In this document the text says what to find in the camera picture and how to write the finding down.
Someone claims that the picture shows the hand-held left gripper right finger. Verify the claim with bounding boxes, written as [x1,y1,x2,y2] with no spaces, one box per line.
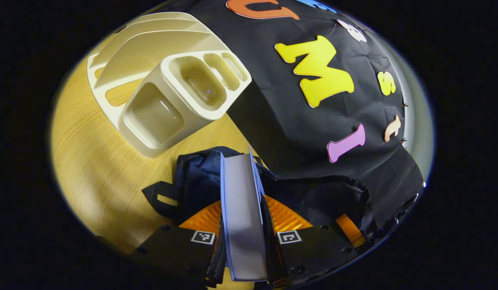
[260,195,360,284]

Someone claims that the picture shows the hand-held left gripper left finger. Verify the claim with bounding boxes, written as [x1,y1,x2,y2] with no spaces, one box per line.
[130,200,227,289]

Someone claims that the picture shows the blue schoolbag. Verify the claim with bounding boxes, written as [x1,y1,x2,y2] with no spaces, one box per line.
[142,146,374,244]

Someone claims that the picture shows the blue-grey cover book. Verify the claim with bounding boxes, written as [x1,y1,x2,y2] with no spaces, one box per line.
[219,146,269,282]

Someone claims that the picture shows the white plastic bookshelf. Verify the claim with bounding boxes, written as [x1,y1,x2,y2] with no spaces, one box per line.
[87,12,252,158]

